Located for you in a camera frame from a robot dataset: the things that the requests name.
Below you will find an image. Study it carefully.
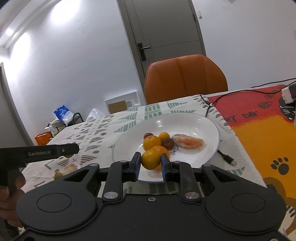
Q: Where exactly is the black metal rack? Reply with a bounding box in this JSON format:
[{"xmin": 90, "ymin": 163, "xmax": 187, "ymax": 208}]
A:
[{"xmin": 46, "ymin": 113, "xmax": 84, "ymax": 132}]

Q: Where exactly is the grey door with handle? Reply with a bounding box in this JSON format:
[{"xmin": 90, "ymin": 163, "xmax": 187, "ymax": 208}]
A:
[{"xmin": 117, "ymin": 0, "xmax": 206, "ymax": 86}]

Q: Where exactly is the black cable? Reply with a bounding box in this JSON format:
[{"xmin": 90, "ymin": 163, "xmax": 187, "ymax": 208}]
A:
[{"xmin": 199, "ymin": 77, "xmax": 296, "ymax": 166}]

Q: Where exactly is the orange paper bag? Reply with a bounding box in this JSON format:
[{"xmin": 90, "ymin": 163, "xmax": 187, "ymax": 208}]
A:
[{"xmin": 35, "ymin": 132, "xmax": 53, "ymax": 146}]

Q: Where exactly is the red apple front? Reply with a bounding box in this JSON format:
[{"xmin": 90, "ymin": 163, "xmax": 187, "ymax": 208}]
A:
[{"xmin": 144, "ymin": 133, "xmax": 153, "ymax": 139}]

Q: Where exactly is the patterned white tablecloth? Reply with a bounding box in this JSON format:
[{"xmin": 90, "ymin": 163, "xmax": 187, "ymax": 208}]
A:
[{"xmin": 23, "ymin": 95, "xmax": 264, "ymax": 192}]

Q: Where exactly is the red orange cartoon mat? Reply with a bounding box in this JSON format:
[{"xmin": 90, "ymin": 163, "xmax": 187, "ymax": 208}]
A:
[{"xmin": 209, "ymin": 84, "xmax": 295, "ymax": 240}]

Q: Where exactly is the large orange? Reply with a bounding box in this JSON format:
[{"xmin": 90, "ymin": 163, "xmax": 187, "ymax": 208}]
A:
[
  {"xmin": 152, "ymin": 146, "xmax": 170, "ymax": 171},
  {"xmin": 141, "ymin": 150, "xmax": 161, "ymax": 170}
]

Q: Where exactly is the white ceramic plate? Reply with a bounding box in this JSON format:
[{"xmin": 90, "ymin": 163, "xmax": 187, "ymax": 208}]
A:
[{"xmin": 112, "ymin": 113, "xmax": 220, "ymax": 168}]

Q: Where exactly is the blue white plastic bag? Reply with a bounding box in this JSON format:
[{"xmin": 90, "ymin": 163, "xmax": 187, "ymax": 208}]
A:
[{"xmin": 54, "ymin": 105, "xmax": 74, "ymax": 126}]

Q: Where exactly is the white charger adapter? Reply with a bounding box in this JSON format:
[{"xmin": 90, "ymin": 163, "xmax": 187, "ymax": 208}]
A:
[{"xmin": 281, "ymin": 83, "xmax": 296, "ymax": 104}]

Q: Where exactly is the clear plastic bag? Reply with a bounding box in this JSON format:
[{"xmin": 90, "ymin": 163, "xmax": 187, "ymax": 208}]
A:
[{"xmin": 86, "ymin": 108, "xmax": 104, "ymax": 121}]

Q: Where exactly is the small peeled pomelo piece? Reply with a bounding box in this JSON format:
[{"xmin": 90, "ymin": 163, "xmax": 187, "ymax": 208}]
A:
[{"xmin": 171, "ymin": 133, "xmax": 206, "ymax": 150}]

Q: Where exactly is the person's left hand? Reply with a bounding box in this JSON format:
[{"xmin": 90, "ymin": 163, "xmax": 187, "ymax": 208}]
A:
[{"xmin": 0, "ymin": 174, "xmax": 26, "ymax": 228}]

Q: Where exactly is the white wall switch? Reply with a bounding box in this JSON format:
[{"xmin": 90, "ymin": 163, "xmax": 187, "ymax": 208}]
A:
[{"xmin": 197, "ymin": 10, "xmax": 202, "ymax": 19}]

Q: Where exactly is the orange leather chair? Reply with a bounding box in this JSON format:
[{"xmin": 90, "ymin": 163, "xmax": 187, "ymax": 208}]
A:
[{"xmin": 144, "ymin": 54, "xmax": 228, "ymax": 104}]

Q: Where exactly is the large peeled pomelo half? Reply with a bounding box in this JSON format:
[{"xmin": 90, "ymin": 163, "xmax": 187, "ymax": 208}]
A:
[{"xmin": 62, "ymin": 163, "xmax": 80, "ymax": 176}]

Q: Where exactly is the white foam packaging frame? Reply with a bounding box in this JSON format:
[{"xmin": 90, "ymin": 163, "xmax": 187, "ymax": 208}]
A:
[{"xmin": 104, "ymin": 91, "xmax": 140, "ymax": 113}]

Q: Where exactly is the dark red apple back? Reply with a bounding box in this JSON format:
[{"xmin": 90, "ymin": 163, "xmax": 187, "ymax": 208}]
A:
[{"xmin": 162, "ymin": 138, "xmax": 175, "ymax": 151}]

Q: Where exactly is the small tangerine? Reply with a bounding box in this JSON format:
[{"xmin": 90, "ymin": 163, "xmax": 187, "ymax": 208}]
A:
[
  {"xmin": 143, "ymin": 135, "xmax": 162, "ymax": 151},
  {"xmin": 159, "ymin": 132, "xmax": 170, "ymax": 141}
]

